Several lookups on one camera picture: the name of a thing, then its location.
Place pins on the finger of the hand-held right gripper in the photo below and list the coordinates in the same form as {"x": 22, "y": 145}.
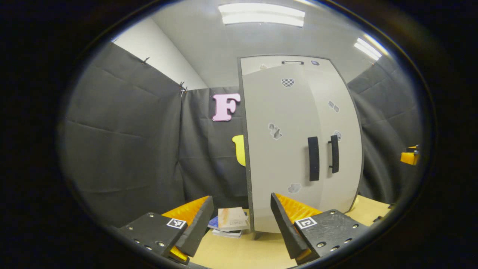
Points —
{"x": 409, "y": 157}

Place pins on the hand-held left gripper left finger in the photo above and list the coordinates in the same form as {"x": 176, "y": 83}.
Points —
{"x": 198, "y": 231}

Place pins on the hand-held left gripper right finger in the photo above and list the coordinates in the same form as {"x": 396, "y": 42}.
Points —
{"x": 287, "y": 229}

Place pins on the grey shoe cabinet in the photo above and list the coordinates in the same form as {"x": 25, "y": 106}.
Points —
{"x": 249, "y": 194}

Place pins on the grey cabinet door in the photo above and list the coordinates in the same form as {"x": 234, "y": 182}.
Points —
{"x": 347, "y": 149}
{"x": 280, "y": 168}

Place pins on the blue book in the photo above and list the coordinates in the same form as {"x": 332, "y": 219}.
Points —
{"x": 213, "y": 223}

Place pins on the white book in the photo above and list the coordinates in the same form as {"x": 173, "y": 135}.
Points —
{"x": 227, "y": 233}

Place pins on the black backdrop cloth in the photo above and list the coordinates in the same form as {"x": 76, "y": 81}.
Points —
{"x": 123, "y": 149}

